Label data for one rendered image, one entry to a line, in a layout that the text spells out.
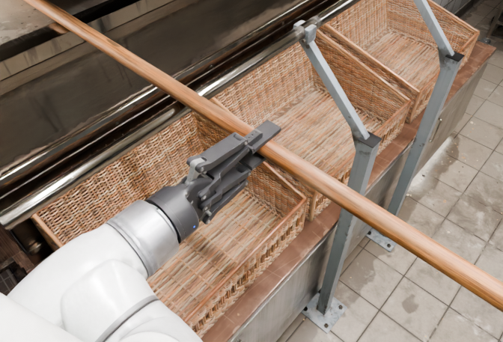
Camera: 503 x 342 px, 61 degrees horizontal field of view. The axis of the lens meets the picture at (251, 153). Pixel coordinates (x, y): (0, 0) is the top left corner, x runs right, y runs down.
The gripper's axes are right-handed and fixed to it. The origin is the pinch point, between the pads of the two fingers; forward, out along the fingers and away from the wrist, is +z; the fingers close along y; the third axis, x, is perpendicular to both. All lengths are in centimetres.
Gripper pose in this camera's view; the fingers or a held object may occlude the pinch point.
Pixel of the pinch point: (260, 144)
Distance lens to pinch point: 68.7
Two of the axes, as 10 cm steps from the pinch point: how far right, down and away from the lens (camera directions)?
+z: 6.7, -5.3, 5.1
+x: 7.4, 4.8, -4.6
